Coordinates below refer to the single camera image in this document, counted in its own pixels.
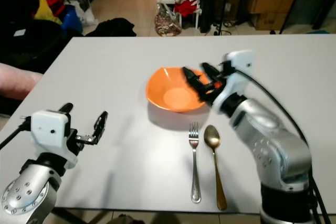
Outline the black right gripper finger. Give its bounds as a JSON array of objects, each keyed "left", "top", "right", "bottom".
[
  {"left": 199, "top": 62, "right": 224, "bottom": 83},
  {"left": 181, "top": 67, "right": 209, "bottom": 97}
]

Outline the orange plastic bowl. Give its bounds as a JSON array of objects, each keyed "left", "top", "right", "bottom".
[{"left": 145, "top": 67, "right": 211, "bottom": 113}]

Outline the gold metal spoon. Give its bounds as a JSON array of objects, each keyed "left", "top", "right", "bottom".
[{"left": 204, "top": 125, "right": 228, "bottom": 211}]

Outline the patterned brown bag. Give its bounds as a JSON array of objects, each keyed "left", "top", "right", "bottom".
[{"left": 154, "top": 3, "right": 183, "bottom": 37}]

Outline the red cloth on rack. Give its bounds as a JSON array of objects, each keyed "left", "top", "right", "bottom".
[{"left": 174, "top": 0, "right": 201, "bottom": 18}]

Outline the black sofa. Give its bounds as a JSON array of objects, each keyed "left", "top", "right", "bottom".
[{"left": 0, "top": 0, "right": 99, "bottom": 73}]

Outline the silver metal fork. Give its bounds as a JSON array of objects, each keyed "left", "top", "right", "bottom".
[{"left": 188, "top": 123, "right": 202, "bottom": 204}]

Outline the blue bag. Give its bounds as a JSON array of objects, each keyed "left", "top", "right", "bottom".
[{"left": 62, "top": 5, "right": 83, "bottom": 35}]

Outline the black bag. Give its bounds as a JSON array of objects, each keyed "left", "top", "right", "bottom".
[{"left": 85, "top": 18, "right": 137, "bottom": 37}]

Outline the large cardboard box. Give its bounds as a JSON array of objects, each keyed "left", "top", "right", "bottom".
[{"left": 247, "top": 0, "right": 301, "bottom": 15}]

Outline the white plastic bag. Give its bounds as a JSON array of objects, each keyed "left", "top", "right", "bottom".
[{"left": 68, "top": 0, "right": 98, "bottom": 27}]

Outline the yellow cloth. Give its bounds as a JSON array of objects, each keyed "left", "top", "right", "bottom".
[{"left": 34, "top": 0, "right": 62, "bottom": 24}]

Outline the red cloth on pile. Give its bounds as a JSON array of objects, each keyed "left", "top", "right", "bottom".
[{"left": 46, "top": 0, "right": 68, "bottom": 19}]

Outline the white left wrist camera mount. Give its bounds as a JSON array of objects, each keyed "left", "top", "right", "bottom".
[{"left": 30, "top": 111, "right": 73, "bottom": 157}]

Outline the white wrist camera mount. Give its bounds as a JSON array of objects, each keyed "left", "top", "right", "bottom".
[
  {"left": 30, "top": 111, "right": 73, "bottom": 157},
  {"left": 211, "top": 50, "right": 256, "bottom": 114}
]

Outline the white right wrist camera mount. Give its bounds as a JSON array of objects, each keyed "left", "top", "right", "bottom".
[{"left": 211, "top": 50, "right": 256, "bottom": 114}]

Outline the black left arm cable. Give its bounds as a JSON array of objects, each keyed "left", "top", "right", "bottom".
[{"left": 0, "top": 118, "right": 32, "bottom": 150}]

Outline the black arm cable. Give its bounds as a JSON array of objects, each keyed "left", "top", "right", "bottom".
[
  {"left": 237, "top": 68, "right": 329, "bottom": 224},
  {"left": 0, "top": 118, "right": 32, "bottom": 150}
]

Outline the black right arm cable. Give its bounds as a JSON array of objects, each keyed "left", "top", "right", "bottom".
[{"left": 237, "top": 68, "right": 329, "bottom": 224}]

